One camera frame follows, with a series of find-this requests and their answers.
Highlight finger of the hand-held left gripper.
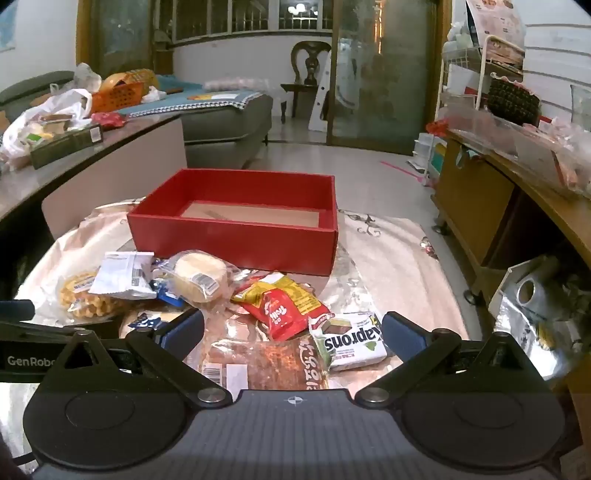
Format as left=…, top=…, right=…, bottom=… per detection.
left=0, top=300, right=86, bottom=340

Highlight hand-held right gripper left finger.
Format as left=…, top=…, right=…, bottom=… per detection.
left=41, top=308, right=232, bottom=409

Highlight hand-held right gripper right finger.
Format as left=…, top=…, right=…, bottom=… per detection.
left=355, top=311, right=548, bottom=409

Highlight blue sausage snack packet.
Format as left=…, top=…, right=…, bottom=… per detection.
left=119, top=308, right=185, bottom=340

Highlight green white wafer packet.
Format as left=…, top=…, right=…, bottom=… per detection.
left=308, top=313, right=389, bottom=372

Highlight round cake clear packet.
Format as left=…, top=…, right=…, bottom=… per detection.
left=152, top=250, right=241, bottom=305

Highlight yellow waffle packet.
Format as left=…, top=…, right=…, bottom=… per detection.
left=56, top=270, right=125, bottom=321

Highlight long red white snack packet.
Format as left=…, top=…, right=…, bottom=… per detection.
left=198, top=337, right=331, bottom=392

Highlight red yellow snack packet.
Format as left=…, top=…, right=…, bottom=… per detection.
left=231, top=272, right=335, bottom=342

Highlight red cardboard box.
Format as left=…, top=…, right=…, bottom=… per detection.
left=127, top=168, right=340, bottom=277

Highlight shiny floral tablecloth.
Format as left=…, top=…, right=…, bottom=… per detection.
left=0, top=198, right=472, bottom=462

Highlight silver foil bag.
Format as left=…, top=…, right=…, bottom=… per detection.
left=492, top=295, right=578, bottom=384

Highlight grey tape roll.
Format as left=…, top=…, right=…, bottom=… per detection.
left=515, top=274, right=539, bottom=305

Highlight wooden cabinet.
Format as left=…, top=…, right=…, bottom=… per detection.
left=431, top=129, right=591, bottom=416

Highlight pink fly swatter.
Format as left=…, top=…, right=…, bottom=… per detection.
left=381, top=161, right=426, bottom=178

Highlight dark green box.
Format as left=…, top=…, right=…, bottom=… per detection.
left=30, top=124, right=103, bottom=169

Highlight grey coffee table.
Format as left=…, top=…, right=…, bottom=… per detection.
left=0, top=111, right=188, bottom=296

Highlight white stacked containers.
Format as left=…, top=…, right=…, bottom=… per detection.
left=413, top=133, right=437, bottom=174

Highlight white plastic bag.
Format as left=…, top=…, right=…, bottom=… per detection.
left=0, top=88, right=93, bottom=160

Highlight grey sofa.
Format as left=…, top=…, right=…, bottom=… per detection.
left=0, top=69, right=273, bottom=169

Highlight clear plastic tray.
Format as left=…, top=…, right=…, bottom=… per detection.
left=448, top=99, right=591, bottom=199

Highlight blue blanket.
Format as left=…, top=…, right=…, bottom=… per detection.
left=127, top=78, right=262, bottom=118

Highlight orange plastic basket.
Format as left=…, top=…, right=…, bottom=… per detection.
left=91, top=83, right=151, bottom=114

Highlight sliding glass door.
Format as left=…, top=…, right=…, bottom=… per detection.
left=325, top=0, right=439, bottom=155

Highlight clear plastic bag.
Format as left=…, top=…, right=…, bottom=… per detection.
left=74, top=62, right=102, bottom=93

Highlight clear bagged egg tray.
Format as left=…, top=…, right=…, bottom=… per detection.
left=203, top=78, right=273, bottom=93

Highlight white perforated board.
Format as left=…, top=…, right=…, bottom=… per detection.
left=307, top=48, right=334, bottom=134

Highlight dark woven bag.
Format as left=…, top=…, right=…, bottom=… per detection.
left=487, top=78, right=541, bottom=125

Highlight yellow bag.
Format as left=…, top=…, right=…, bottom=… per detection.
left=99, top=69, right=160, bottom=93

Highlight wooden framed glass panel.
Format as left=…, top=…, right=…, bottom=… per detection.
left=76, top=0, right=174, bottom=77

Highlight dark wooden chair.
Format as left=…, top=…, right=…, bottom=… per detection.
left=281, top=41, right=333, bottom=123

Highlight barred window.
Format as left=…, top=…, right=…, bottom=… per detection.
left=152, top=0, right=333, bottom=44

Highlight white wire rack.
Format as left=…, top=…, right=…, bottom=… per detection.
left=436, top=34, right=527, bottom=134

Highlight wall poster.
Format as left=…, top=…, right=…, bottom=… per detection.
left=466, top=0, right=527, bottom=44

